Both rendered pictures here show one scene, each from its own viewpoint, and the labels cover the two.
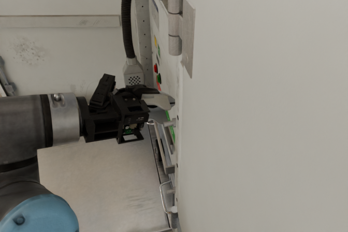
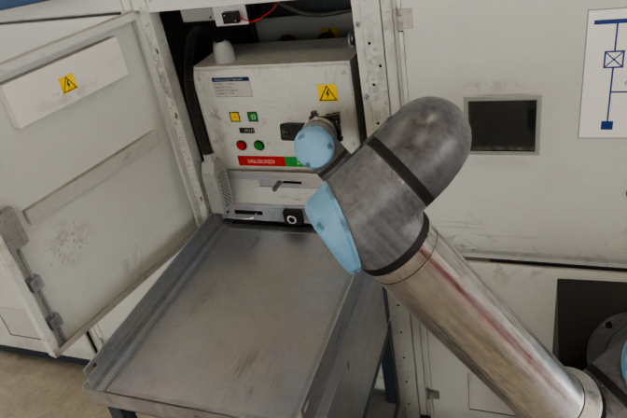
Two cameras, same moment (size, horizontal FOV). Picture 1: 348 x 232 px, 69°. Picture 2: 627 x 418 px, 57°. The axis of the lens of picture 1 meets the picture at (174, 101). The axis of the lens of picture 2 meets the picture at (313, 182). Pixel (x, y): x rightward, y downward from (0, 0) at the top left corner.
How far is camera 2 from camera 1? 134 cm
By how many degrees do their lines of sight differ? 45
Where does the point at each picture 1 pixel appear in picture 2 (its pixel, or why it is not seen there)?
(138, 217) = not seen: hidden behind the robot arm
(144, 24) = (187, 122)
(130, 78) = (219, 175)
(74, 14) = (112, 154)
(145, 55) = (196, 159)
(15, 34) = (50, 223)
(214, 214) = (441, 52)
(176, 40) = (397, 24)
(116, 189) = (304, 263)
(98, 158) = (255, 271)
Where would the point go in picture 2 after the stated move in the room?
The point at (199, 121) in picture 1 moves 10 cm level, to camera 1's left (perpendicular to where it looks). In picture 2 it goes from (423, 35) to (406, 49)
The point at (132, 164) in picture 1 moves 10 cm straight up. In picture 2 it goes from (285, 248) to (279, 222)
